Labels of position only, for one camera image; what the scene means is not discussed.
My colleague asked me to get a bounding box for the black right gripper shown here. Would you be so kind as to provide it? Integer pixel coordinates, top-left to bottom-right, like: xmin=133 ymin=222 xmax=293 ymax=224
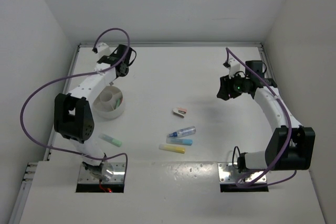
xmin=217 ymin=72 xmax=249 ymax=101

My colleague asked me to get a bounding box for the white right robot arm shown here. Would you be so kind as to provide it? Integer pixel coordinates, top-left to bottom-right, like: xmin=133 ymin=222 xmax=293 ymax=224
xmin=217 ymin=58 xmax=316 ymax=172

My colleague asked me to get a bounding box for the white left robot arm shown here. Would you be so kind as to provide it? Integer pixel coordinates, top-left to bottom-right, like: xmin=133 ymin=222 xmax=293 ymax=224
xmin=54 ymin=43 xmax=134 ymax=171

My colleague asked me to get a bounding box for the green marker in organizer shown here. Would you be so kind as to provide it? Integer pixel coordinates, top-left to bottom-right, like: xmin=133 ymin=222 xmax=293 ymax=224
xmin=115 ymin=98 xmax=122 ymax=108

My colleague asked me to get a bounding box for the white round divided organizer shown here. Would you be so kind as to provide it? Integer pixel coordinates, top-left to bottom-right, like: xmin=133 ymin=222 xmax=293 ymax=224
xmin=92 ymin=86 xmax=125 ymax=120

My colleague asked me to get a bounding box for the clear blue-capped glue bottle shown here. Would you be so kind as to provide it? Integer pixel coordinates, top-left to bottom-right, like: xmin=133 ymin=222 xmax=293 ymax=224
xmin=168 ymin=126 xmax=196 ymax=138

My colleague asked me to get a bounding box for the blue highlighter marker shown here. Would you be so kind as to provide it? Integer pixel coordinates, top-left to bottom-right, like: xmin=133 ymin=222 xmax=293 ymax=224
xmin=166 ymin=137 xmax=193 ymax=146

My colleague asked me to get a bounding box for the yellow highlighter marker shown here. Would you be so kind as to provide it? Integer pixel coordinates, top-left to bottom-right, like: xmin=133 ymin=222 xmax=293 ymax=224
xmin=159 ymin=144 xmax=185 ymax=154

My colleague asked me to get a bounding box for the green highlighter marker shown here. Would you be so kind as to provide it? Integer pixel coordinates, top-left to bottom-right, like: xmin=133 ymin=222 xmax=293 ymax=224
xmin=99 ymin=133 xmax=122 ymax=147

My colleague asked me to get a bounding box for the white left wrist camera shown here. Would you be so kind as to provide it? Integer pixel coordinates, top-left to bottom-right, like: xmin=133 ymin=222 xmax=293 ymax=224
xmin=96 ymin=42 xmax=111 ymax=56

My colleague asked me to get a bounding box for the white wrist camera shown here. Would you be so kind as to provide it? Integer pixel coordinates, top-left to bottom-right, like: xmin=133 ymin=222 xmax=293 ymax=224
xmin=96 ymin=42 xmax=111 ymax=56
xmin=228 ymin=58 xmax=240 ymax=79

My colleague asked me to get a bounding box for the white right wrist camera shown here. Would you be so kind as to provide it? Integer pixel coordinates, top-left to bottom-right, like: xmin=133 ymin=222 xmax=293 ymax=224
xmin=228 ymin=58 xmax=240 ymax=79

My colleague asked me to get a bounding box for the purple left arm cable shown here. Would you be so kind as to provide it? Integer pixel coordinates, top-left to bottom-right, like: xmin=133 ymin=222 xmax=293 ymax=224
xmin=20 ymin=27 xmax=129 ymax=180

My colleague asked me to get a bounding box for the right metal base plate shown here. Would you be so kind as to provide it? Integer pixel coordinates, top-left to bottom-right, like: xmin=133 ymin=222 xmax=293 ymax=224
xmin=217 ymin=162 xmax=262 ymax=185

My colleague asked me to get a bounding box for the metal base plate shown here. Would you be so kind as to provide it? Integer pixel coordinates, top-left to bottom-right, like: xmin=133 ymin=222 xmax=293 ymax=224
xmin=217 ymin=162 xmax=262 ymax=185
xmin=78 ymin=162 xmax=126 ymax=185

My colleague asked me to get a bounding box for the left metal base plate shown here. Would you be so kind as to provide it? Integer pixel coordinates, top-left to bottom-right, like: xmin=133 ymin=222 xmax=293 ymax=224
xmin=78 ymin=162 xmax=126 ymax=185

